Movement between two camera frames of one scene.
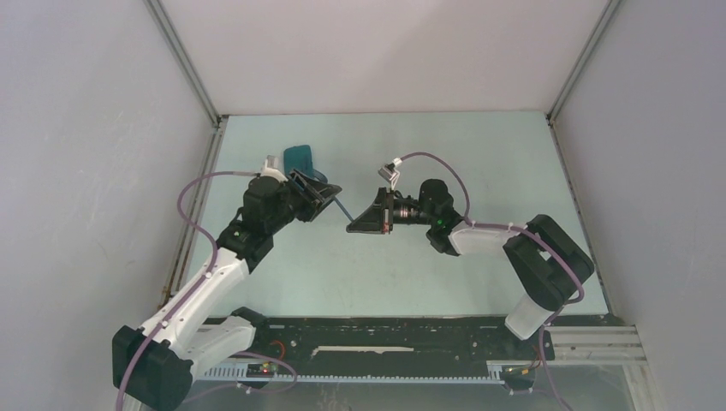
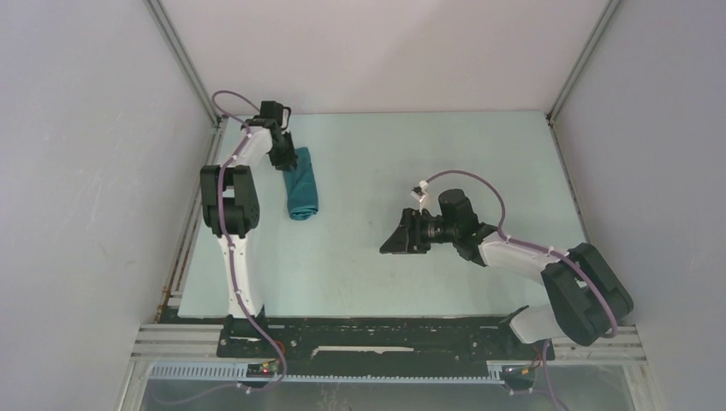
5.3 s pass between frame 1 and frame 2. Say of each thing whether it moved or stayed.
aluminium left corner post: stayed
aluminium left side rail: stayed
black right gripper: moved
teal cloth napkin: moved
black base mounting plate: stayed
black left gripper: moved
